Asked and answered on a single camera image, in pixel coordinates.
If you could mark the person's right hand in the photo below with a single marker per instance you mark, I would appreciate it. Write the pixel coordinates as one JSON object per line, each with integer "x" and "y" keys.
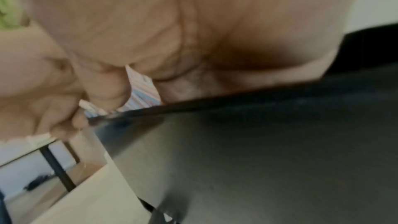
{"x": 192, "y": 26}

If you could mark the person's left hand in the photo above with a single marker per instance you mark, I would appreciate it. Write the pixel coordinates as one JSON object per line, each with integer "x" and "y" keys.
{"x": 28, "y": 82}

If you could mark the black panel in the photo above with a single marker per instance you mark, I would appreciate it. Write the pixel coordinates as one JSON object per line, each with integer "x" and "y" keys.
{"x": 264, "y": 149}

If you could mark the striped colourful cloth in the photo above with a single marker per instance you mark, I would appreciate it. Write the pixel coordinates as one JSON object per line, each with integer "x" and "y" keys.
{"x": 143, "y": 90}

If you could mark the green cloth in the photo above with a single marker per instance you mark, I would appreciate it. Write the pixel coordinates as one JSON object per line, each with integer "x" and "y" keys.
{"x": 9, "y": 1}

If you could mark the black table leg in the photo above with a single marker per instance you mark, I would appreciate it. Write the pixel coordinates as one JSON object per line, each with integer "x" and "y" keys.
{"x": 59, "y": 169}

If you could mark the black object on floor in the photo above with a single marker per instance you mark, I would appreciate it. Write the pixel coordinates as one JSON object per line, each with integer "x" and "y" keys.
{"x": 40, "y": 182}

